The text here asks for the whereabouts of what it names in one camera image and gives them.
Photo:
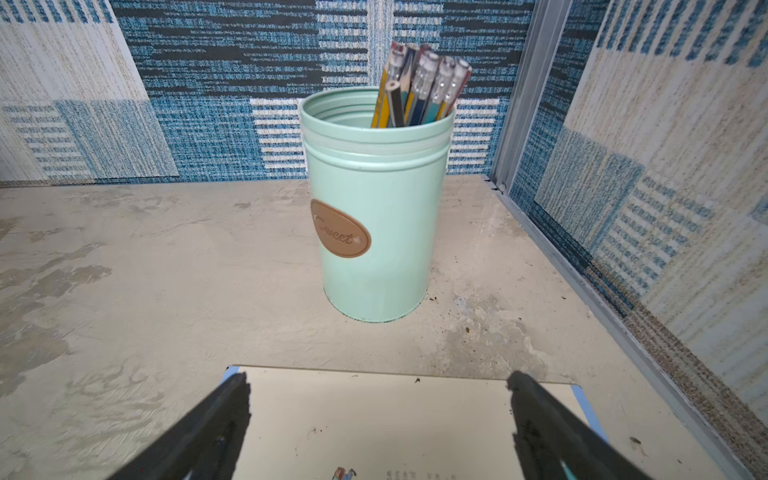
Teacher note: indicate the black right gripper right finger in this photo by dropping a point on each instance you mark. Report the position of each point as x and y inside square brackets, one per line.
[552, 443]

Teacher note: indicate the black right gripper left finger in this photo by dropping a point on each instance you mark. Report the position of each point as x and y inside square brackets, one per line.
[204, 444]

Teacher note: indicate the beige notebook blue spine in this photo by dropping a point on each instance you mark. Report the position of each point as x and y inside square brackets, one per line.
[315, 424]

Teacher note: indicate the mint green pencil cup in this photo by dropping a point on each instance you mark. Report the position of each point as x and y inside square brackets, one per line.
[375, 196]

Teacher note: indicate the bundle of pencils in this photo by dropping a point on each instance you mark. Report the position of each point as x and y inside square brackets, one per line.
[418, 86]

